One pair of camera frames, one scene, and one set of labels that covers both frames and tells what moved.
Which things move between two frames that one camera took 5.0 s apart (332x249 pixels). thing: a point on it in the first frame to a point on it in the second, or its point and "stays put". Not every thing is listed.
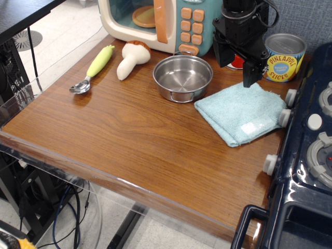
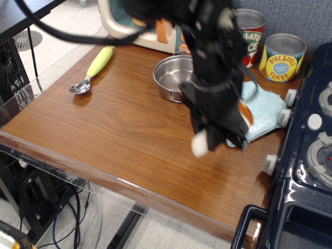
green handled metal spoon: x=96 y=66 stays put
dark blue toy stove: x=299 y=212 stays put
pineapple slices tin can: x=286 y=51 stays put
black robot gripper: x=247 y=34 to x=216 y=99
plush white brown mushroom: x=134 y=52 to x=199 y=142
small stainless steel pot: x=183 y=78 stays put
